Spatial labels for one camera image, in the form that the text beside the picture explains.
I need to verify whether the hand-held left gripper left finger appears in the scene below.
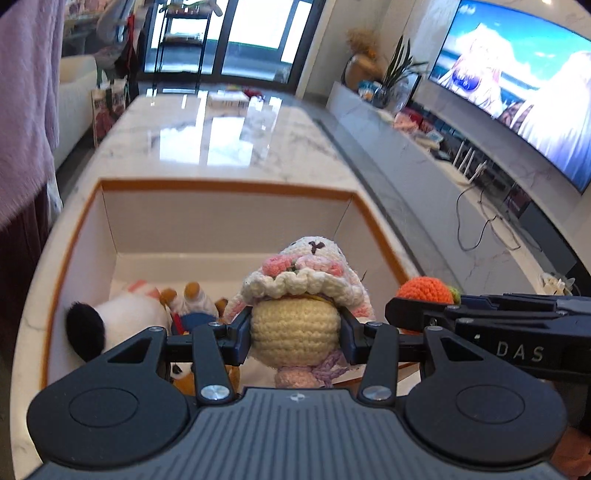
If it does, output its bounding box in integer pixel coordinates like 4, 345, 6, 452
99, 307, 254, 403

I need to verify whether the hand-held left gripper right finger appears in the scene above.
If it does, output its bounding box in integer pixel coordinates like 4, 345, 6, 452
339, 316, 486, 403

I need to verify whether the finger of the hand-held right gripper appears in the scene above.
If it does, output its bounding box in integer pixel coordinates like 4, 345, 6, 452
385, 295, 465, 335

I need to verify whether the orange crochet fruit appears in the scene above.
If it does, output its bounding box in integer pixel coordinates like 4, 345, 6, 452
396, 276, 462, 306

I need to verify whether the crochet doll with bunny hat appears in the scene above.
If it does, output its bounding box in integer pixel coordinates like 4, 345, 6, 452
224, 236, 377, 389

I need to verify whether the white box with orange rim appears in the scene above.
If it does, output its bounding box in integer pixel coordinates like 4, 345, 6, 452
39, 178, 423, 398

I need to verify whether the small plush with blue clothes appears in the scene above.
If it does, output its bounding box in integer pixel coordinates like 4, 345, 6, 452
161, 281, 232, 335

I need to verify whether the white plush with black ear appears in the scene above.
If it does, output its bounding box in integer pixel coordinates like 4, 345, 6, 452
65, 281, 172, 365

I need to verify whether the white marble television cabinet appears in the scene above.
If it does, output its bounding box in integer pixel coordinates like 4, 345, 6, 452
328, 80, 591, 296

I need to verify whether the flat white carton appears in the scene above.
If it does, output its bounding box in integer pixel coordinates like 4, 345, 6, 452
205, 90, 247, 116

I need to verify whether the dark maroon cloth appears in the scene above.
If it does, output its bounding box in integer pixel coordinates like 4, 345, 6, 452
0, 185, 52, 352

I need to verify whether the green potted plant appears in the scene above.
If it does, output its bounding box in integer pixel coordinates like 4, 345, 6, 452
376, 37, 428, 109

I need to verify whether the vase with dried flowers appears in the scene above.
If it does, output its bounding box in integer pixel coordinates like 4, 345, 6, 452
344, 28, 384, 90

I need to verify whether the printed paper bag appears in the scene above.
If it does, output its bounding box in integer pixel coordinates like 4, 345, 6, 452
91, 78, 128, 145

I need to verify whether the large television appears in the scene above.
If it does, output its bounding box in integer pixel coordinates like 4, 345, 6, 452
427, 0, 591, 195

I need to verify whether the upholstered sofa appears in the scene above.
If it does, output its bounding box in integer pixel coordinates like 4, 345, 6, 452
55, 55, 100, 168

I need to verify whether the glass sliding door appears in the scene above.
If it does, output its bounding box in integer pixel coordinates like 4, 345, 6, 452
139, 0, 325, 85

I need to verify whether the black metal rack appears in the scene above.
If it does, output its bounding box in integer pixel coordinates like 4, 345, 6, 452
152, 0, 213, 95

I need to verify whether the purple fleece cloth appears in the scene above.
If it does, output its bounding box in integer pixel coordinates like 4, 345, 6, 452
0, 0, 66, 228

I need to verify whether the black cable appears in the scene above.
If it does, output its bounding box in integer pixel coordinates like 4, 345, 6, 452
456, 185, 522, 252

